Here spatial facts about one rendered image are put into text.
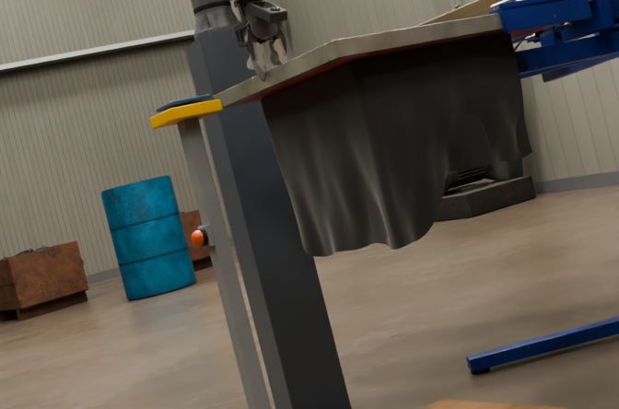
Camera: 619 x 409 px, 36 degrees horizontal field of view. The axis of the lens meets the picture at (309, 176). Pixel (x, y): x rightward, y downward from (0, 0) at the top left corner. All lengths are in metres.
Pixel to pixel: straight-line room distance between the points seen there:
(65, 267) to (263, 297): 7.20
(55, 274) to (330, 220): 7.71
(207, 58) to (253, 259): 0.61
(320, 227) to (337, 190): 0.15
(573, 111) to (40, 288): 5.39
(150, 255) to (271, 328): 5.71
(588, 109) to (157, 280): 4.02
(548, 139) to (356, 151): 6.82
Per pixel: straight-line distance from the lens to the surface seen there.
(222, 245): 2.21
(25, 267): 9.78
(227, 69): 2.81
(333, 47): 1.98
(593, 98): 8.31
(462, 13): 2.53
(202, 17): 2.88
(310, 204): 2.35
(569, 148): 8.70
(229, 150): 2.78
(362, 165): 2.14
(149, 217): 8.47
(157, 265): 8.48
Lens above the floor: 0.74
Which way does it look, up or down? level
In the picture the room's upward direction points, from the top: 14 degrees counter-clockwise
